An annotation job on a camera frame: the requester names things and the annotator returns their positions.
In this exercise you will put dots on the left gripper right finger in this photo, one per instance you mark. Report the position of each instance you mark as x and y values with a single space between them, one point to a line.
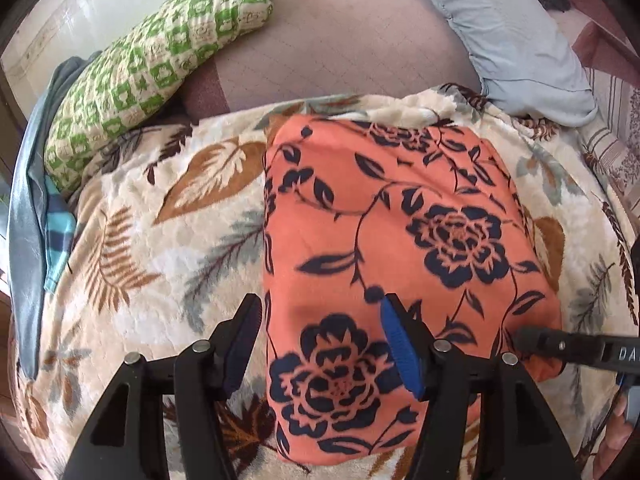
519 436

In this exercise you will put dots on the striped floral cushion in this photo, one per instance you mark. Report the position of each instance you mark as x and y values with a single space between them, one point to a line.
610 132

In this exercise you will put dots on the blue knit sweater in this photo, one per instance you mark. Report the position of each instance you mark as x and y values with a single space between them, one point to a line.
38 246

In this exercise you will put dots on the grey-blue pillow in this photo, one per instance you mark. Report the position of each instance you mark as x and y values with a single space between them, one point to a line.
524 63

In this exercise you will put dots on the pink quilted mattress cover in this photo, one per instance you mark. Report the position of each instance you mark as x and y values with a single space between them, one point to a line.
323 47

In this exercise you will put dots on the person's right hand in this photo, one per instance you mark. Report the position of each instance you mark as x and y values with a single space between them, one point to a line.
617 432

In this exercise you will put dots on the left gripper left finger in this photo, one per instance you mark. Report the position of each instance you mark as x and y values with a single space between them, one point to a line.
124 435

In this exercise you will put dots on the beige leaf-pattern blanket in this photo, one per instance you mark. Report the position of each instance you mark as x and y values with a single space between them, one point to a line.
169 236

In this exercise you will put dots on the green checkered pillow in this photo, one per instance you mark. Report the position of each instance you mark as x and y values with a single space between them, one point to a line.
134 77

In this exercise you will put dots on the orange floral garment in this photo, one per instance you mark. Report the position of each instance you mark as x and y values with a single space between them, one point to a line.
355 211

